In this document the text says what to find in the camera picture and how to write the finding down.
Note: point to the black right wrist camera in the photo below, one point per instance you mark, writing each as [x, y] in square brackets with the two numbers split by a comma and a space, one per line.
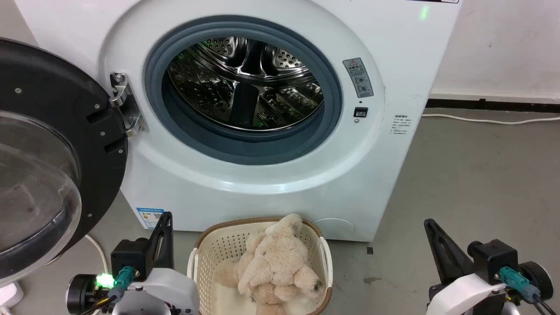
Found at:
[492, 260]

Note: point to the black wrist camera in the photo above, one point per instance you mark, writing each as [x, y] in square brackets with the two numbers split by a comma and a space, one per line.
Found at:
[492, 260]
[129, 258]

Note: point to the grey warning sticker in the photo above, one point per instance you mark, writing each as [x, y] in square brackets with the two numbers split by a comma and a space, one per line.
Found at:
[358, 77]

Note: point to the stainless steel drum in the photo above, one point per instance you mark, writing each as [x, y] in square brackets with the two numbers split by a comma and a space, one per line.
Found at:
[245, 87]

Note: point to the grey rubber door gasket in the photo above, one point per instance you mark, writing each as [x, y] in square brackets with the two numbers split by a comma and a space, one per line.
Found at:
[245, 146]

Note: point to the black right gripper motor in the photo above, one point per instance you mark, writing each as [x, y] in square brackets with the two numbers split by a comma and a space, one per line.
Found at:
[537, 278]

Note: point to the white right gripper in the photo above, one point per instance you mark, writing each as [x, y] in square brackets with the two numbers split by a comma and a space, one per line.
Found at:
[468, 295]

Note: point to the blue energy label sticker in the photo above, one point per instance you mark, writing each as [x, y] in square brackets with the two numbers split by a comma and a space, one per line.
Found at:
[149, 216]

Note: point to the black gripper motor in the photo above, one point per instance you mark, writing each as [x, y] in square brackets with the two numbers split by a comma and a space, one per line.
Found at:
[80, 293]
[537, 278]

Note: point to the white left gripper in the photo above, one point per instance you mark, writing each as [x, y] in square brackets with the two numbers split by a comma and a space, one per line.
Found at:
[170, 288]

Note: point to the white front-load washing machine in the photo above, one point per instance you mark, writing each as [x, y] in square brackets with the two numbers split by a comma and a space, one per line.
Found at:
[271, 183]

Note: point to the black round washer door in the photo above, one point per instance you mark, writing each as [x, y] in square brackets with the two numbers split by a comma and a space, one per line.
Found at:
[48, 131]

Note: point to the black baseboard strip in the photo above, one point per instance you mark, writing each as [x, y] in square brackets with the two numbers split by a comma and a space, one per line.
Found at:
[494, 105]

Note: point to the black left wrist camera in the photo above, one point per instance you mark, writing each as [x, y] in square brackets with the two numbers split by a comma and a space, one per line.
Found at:
[129, 258]

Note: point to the cream plastic laundry basket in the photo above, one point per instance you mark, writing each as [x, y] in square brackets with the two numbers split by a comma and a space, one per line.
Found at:
[218, 253]

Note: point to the black left gripper motor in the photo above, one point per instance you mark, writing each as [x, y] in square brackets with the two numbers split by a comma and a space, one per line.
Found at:
[80, 293]

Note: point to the black door latch socket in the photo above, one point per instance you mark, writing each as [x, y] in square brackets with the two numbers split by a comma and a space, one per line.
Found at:
[360, 112]

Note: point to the small white text label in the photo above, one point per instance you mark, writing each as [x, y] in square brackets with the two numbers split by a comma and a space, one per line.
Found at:
[401, 124]

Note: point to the metal door hinge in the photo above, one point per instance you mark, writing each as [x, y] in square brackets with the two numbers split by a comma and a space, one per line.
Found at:
[125, 105]

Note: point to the round filter cover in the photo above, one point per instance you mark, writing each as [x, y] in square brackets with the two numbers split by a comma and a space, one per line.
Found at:
[334, 227]

